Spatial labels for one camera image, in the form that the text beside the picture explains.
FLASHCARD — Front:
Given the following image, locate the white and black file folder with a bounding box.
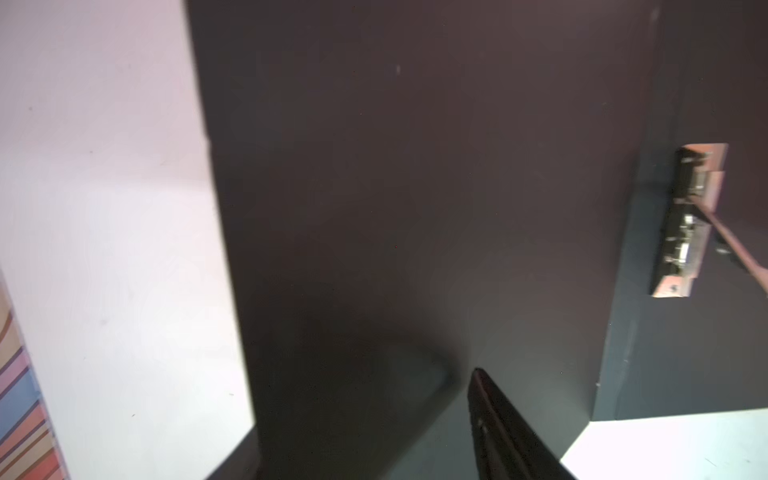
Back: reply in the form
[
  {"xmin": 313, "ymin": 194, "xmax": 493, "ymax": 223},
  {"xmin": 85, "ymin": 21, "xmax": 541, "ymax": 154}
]
[{"xmin": 186, "ymin": 1, "xmax": 767, "ymax": 479}]

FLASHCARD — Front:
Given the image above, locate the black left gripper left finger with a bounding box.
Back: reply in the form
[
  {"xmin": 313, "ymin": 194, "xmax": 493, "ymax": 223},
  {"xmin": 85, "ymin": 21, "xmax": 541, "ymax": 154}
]
[{"xmin": 207, "ymin": 426, "xmax": 261, "ymax": 480}]

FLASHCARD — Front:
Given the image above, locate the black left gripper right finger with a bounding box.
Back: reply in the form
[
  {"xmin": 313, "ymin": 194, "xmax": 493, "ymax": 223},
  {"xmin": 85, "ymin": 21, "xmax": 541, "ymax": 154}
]
[{"xmin": 467, "ymin": 368, "xmax": 574, "ymax": 480}]

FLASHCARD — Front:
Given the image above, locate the silver folder clip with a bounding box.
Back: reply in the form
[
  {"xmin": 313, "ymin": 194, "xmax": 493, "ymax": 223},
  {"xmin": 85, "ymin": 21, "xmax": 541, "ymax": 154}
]
[{"xmin": 651, "ymin": 143, "xmax": 767, "ymax": 299}]

